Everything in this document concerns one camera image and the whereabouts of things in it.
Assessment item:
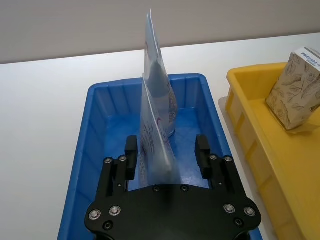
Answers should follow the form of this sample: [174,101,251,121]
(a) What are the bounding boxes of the yellow plastic bin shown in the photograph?
[226,61,320,240]

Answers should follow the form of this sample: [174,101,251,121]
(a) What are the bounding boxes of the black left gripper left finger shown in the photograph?
[98,134,139,199]

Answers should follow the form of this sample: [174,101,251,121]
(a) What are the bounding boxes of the blue plastic bin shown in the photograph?
[56,73,265,240]

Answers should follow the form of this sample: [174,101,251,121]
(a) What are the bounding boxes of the blue white plastic pouch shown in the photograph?
[138,9,181,188]

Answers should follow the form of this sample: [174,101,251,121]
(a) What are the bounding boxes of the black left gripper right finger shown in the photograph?
[194,134,241,198]

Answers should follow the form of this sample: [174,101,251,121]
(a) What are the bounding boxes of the brown leaf-print paper carton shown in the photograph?
[265,46,320,132]

